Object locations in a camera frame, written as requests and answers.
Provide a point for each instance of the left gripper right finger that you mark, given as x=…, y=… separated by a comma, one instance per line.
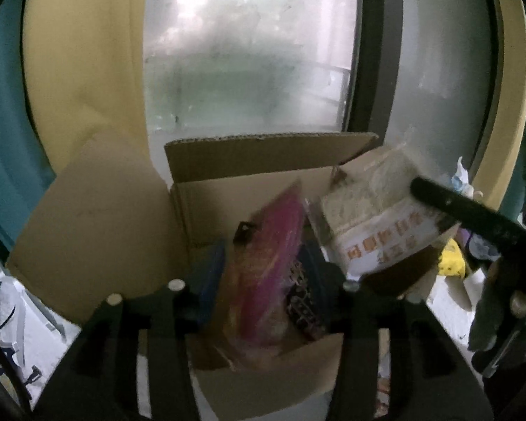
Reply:
x=429, y=377

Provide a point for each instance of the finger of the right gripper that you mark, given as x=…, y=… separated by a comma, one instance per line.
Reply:
x=476, y=217

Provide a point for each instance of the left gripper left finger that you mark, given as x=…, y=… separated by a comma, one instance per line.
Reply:
x=97, y=376

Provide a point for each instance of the beige sandwich cracker pack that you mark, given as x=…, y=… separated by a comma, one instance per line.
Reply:
x=372, y=221

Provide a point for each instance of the pink snack bag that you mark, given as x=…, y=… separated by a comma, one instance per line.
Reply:
x=259, y=272

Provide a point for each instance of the crumpled white plastic bag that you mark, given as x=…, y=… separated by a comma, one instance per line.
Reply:
x=460, y=183

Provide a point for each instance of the yellow curtain right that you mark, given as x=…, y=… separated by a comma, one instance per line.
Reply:
x=507, y=114

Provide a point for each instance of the yellow curtain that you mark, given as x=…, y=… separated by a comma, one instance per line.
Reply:
x=507, y=114
x=83, y=70

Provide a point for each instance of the white router antenna device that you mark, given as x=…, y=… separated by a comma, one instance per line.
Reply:
x=15, y=302

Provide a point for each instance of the brown cardboard box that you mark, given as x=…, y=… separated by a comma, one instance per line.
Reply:
x=109, y=224

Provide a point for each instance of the teal curtain left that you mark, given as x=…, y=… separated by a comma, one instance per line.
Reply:
x=25, y=172

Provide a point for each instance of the yellow curtain left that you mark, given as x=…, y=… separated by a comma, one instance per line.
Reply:
x=83, y=70

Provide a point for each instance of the black window frame post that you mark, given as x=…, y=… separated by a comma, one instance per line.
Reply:
x=378, y=43

